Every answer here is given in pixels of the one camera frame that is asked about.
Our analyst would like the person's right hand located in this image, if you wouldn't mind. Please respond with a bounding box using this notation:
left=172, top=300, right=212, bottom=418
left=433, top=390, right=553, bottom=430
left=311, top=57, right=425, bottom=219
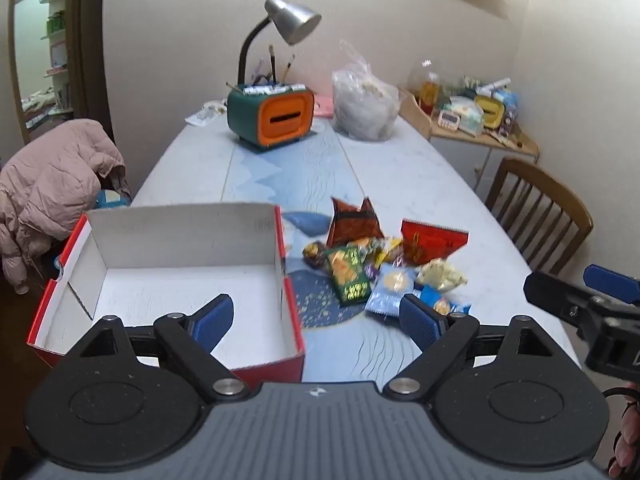
left=607, top=382, right=640, bottom=478

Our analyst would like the red and white cardboard box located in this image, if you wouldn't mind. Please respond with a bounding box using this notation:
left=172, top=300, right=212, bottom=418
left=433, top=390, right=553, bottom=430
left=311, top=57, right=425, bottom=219
left=26, top=202, right=306, bottom=385

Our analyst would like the silver desk lamp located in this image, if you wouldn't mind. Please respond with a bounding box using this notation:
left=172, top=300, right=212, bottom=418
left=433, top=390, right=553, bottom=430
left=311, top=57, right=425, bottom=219
left=237, top=0, right=323, bottom=92

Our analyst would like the orange and green tissue box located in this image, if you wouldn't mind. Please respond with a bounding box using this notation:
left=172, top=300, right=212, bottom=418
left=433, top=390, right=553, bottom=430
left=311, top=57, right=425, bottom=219
left=226, top=83, right=315, bottom=154

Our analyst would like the white shelving unit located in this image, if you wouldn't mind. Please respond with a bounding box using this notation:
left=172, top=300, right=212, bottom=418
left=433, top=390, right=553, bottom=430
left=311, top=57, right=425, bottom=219
left=39, top=0, right=69, bottom=111

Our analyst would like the wooden side shelf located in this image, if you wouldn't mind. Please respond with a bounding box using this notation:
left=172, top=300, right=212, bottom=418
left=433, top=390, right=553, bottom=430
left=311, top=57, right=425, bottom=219
left=398, top=87, right=540, bottom=167

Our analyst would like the pale cream snack packet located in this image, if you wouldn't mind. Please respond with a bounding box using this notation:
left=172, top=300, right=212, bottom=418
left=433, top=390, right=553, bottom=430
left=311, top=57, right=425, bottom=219
left=416, top=258, right=469, bottom=292

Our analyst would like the wooden chair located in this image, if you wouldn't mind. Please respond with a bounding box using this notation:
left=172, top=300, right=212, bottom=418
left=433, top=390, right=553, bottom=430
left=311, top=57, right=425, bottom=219
left=484, top=156, right=595, bottom=277

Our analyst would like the yellow container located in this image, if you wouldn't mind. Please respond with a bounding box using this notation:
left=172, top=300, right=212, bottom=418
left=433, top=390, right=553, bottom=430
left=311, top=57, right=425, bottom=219
left=474, top=94, right=507, bottom=129

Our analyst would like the small blue snack packet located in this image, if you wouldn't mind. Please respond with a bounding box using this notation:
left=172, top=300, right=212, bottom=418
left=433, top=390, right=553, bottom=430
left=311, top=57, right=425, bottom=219
left=419, top=285, right=473, bottom=317

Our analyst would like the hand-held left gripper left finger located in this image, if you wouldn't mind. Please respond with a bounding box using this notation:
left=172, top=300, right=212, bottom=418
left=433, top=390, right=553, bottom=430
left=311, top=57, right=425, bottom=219
left=75, top=294, right=251, bottom=403

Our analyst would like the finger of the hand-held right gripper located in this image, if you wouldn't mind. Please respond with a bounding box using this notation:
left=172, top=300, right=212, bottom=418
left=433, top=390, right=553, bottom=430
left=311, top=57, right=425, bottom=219
left=523, top=271, right=608, bottom=330
left=583, top=264, right=640, bottom=306

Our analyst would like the wooden door frame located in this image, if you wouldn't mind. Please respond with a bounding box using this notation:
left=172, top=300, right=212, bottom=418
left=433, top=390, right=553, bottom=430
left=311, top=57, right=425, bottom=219
left=7, top=0, right=117, bottom=147

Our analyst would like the clear plastic bottle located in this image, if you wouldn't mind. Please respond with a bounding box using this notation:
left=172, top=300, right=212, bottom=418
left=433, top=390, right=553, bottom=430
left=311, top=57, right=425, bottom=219
left=406, top=59, right=444, bottom=112

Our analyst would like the yellow snack packet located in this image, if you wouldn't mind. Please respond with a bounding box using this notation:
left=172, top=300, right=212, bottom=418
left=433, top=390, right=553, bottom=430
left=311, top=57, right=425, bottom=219
left=370, top=237, right=404, bottom=267

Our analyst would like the large red snack bag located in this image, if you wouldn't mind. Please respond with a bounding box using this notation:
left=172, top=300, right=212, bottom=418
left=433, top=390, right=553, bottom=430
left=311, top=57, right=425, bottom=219
left=401, top=218, right=470, bottom=267

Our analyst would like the blue cracker packet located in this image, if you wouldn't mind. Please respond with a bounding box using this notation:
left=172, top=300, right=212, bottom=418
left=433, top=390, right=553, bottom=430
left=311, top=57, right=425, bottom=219
left=364, top=266, right=417, bottom=317

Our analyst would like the brown chocolate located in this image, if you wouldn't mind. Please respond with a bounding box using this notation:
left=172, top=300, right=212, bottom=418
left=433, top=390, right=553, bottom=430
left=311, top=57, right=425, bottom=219
left=302, top=241, right=327, bottom=269

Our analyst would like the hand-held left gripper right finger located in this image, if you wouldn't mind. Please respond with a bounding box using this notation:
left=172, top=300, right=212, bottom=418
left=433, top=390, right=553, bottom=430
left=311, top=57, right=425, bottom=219
left=382, top=294, right=577, bottom=402

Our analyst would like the pink puffer jacket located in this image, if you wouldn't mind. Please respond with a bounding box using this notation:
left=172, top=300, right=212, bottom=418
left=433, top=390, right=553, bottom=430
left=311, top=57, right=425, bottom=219
left=0, top=118, right=132, bottom=295

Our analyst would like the copper foil snack bag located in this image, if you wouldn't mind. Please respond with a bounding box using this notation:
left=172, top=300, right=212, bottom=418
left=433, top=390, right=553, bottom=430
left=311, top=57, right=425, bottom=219
left=327, top=196, right=384, bottom=249

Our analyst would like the green snack packet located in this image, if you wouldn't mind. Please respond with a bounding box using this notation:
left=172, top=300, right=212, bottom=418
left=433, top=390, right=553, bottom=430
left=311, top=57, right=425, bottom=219
left=325, top=246, right=374, bottom=307

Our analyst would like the clear plastic bag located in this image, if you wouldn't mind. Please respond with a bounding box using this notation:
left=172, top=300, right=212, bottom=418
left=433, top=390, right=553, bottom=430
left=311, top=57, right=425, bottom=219
left=331, top=39, right=401, bottom=142

